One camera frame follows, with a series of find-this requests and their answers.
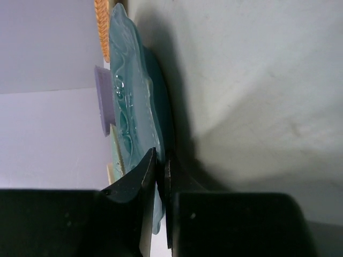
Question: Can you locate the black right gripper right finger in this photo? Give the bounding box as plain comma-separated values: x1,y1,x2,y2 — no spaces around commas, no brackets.
164,157,318,256

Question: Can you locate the teal scalloped plate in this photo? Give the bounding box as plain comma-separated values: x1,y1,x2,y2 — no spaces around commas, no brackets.
108,2,176,235

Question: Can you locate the orange woven round plate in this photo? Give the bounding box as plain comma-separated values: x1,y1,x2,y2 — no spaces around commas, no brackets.
94,0,110,63

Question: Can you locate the mint green divided tray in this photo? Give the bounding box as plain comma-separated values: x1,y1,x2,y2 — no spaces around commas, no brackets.
110,124,125,181

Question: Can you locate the purple square dish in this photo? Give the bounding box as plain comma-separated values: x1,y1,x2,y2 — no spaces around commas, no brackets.
94,66,115,137

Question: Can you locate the cream panda square dish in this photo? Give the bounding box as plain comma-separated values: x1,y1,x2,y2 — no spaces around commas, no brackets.
107,163,116,185

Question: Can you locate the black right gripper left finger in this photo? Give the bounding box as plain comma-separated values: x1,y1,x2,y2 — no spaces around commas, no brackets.
1,148,156,256

